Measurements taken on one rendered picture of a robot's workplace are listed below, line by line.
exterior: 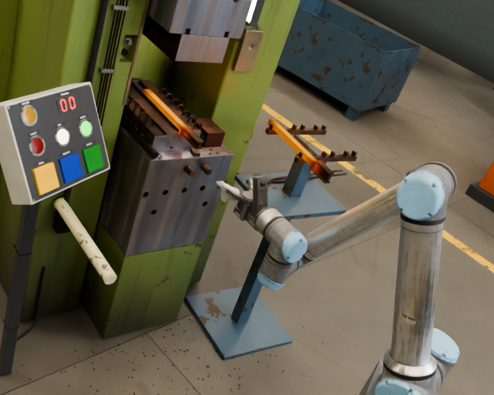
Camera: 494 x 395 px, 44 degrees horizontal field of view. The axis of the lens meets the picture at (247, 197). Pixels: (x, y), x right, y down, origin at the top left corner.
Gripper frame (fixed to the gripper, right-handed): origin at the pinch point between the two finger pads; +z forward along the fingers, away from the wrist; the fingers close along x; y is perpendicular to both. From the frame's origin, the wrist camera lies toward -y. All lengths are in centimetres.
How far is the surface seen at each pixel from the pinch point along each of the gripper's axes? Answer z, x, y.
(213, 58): 32.3, 3.3, -28.8
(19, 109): 16, -69, -18
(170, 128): 35.6, -4.2, 0.9
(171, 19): 33, -17, -41
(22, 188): 7, -69, 1
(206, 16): 32, -5, -43
